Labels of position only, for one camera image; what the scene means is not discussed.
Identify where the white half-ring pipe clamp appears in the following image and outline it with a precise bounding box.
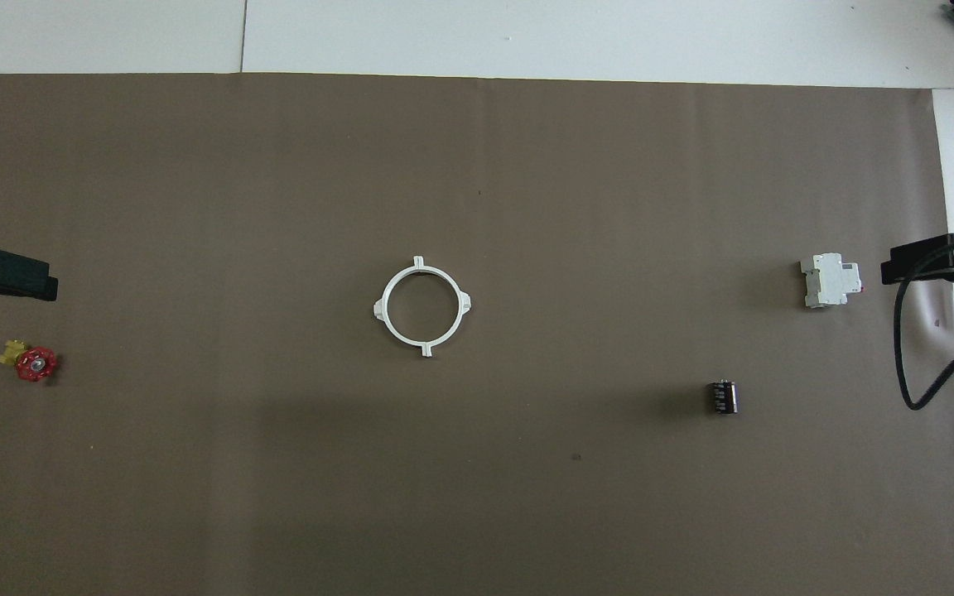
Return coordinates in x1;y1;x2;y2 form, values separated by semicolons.
372;257;430;358
414;255;474;359

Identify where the black cylindrical capacitor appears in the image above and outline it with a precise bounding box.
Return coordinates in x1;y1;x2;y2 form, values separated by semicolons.
706;379;739;415

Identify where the red handwheel brass valve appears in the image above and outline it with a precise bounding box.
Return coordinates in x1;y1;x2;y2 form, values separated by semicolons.
0;339;58;383

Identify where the brown paper mat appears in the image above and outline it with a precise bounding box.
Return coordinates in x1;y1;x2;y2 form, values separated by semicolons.
0;73;954;596

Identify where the white circuit breaker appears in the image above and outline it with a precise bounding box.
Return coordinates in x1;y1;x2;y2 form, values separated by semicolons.
801;252;864;310

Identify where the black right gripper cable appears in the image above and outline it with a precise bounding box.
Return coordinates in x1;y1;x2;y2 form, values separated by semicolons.
894;234;954;412

